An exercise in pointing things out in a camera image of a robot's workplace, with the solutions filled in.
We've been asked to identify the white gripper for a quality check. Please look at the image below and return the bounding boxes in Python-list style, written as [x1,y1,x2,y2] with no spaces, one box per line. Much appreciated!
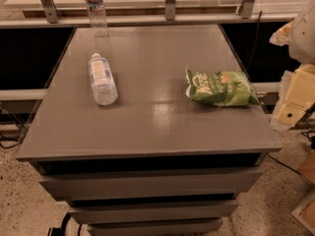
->
[269,22,315,131]

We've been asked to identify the green jalapeno chip bag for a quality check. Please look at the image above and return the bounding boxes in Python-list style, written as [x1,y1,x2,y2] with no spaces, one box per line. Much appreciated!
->
[185,68,260,107]

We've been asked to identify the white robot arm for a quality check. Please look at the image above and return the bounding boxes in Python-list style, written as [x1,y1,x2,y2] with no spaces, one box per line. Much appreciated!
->
[270,0,315,131]

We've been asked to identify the lying blue plastic water bottle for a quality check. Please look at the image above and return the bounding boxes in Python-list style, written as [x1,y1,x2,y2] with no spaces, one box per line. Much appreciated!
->
[88,53,118,106]

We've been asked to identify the standing clear water bottle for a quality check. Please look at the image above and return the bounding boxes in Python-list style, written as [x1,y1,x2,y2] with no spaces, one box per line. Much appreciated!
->
[85,0,108,37]

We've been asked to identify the top grey drawer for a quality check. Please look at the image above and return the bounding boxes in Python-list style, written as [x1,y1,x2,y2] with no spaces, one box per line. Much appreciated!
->
[39,167,262,202]

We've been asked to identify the grey drawer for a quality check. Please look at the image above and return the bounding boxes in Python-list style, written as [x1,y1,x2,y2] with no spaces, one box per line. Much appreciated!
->
[88,218,222,236]
[39,167,262,202]
[70,200,238,224]

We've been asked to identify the cardboard box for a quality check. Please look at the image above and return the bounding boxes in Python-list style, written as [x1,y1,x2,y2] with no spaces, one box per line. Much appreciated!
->
[291,153,315,236]

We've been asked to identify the grey drawer cabinet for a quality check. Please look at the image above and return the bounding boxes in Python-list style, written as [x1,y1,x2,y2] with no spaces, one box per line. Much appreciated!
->
[15,24,284,236]

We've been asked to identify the bottom grey drawer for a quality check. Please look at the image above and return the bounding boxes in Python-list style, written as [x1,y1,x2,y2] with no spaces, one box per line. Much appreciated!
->
[88,218,222,236]

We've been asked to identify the middle grey drawer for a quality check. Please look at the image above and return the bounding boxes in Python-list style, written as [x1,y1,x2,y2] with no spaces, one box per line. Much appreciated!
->
[70,200,238,224]

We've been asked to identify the black hanging cable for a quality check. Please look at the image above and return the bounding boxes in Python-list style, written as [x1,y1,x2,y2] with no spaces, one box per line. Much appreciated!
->
[246,10,264,71]

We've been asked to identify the black floor cable right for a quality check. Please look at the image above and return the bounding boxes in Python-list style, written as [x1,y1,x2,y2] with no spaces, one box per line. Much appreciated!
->
[267,130,315,175]

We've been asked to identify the black floor cable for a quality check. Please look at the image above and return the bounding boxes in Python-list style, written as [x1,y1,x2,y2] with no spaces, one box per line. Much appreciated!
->
[267,130,315,175]
[0,131,23,149]

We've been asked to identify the metal shelf frame rail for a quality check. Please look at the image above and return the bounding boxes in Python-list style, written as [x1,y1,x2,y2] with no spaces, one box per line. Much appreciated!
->
[0,0,297,29]

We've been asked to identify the black floor cable left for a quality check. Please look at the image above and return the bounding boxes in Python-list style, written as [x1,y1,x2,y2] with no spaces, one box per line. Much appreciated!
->
[0,131,23,149]

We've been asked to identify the black cable under cabinet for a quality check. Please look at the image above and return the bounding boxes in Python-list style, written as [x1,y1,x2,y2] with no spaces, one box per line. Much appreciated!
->
[47,211,83,236]

